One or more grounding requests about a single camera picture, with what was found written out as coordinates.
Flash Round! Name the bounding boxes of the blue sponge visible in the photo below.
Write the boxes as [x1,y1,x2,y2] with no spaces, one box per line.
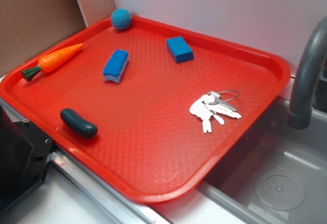
[103,50,129,83]

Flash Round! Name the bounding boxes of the blue rectangular block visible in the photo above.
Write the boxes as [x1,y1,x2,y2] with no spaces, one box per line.
[166,36,194,63]

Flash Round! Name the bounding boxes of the orange toy carrot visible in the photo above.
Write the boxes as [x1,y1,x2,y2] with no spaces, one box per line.
[21,43,84,82]

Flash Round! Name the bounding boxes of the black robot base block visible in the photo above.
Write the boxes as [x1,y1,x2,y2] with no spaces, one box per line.
[1,107,54,214]

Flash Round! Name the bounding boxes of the silver key bunch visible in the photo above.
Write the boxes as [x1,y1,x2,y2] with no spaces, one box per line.
[190,90,242,133]

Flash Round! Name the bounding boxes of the grey sink faucet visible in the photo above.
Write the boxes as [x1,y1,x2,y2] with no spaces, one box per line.
[287,17,326,129]

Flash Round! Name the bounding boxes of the brown cardboard panel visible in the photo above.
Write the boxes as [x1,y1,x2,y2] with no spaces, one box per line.
[1,0,85,76]

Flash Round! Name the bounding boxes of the dark green toy pickle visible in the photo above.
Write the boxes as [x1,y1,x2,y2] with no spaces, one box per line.
[60,108,98,139]

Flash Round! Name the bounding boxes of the red plastic tray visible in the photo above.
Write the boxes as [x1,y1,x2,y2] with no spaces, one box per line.
[1,16,291,204]

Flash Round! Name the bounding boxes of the blue crochet ball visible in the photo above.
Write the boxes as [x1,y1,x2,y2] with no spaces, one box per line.
[111,9,132,30]

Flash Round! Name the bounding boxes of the grey plastic sink basin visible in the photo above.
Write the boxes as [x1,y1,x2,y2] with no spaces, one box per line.
[198,98,326,223]

